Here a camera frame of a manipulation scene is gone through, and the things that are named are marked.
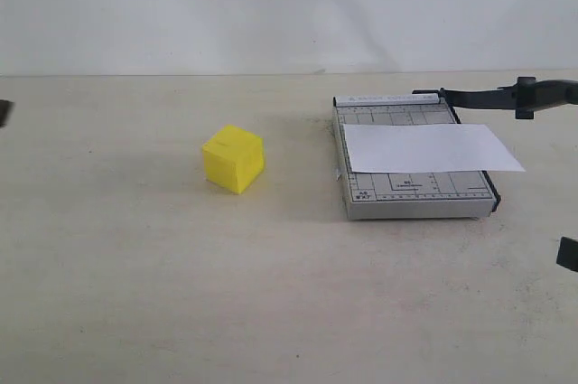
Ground black cutter blade arm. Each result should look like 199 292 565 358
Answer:
412 77 577 120

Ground white paper sheet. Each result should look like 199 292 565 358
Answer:
343 124 524 173

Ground yellow cube block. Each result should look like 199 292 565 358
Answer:
201 125 265 194

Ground grey paper cutter base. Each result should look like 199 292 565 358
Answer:
332 90 501 220

